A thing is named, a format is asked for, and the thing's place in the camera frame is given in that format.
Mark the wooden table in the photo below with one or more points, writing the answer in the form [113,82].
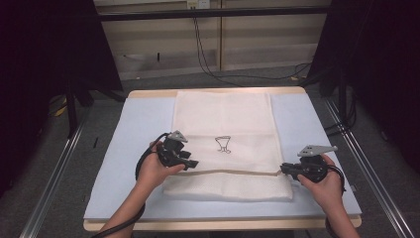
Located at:
[152,93]

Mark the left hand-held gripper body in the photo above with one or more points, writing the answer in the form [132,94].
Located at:
[171,148]

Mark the metal floor rail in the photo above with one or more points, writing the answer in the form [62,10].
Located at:
[49,188]
[373,185]

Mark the white mesh laundry bag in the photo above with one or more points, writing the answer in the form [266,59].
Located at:
[224,115]

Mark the light blue table mat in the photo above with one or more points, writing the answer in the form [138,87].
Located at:
[138,132]

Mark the person's right hand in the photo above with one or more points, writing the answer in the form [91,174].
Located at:
[325,188]

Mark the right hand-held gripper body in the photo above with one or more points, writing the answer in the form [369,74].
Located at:
[313,162]

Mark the person's left hand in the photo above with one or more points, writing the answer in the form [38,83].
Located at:
[152,172]

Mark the black stand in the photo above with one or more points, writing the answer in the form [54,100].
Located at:
[72,112]

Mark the black curtain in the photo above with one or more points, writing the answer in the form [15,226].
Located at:
[39,66]
[379,66]

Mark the black horizontal bar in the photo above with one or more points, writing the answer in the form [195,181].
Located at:
[211,13]

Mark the white wall socket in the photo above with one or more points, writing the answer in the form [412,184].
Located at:
[198,4]

